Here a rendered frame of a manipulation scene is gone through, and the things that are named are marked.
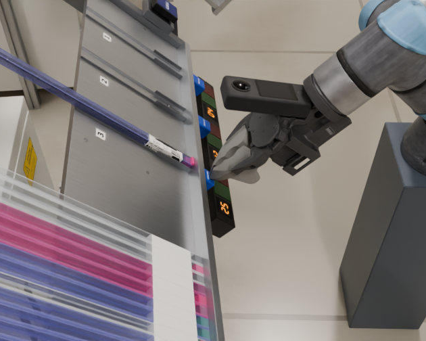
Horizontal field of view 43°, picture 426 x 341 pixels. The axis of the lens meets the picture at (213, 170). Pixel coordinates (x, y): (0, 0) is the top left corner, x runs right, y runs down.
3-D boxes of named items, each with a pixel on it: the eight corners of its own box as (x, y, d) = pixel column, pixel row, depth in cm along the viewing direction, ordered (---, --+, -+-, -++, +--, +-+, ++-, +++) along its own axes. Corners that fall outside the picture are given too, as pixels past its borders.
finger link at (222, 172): (234, 205, 81) (280, 172, 76) (206, 189, 78) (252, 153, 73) (232, 189, 83) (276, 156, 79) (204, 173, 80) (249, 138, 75)
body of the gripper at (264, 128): (289, 180, 77) (358, 132, 71) (248, 154, 72) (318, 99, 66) (279, 143, 82) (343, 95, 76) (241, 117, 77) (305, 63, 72)
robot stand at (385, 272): (403, 269, 150) (472, 122, 110) (418, 329, 138) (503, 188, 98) (339, 268, 151) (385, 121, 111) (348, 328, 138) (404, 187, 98)
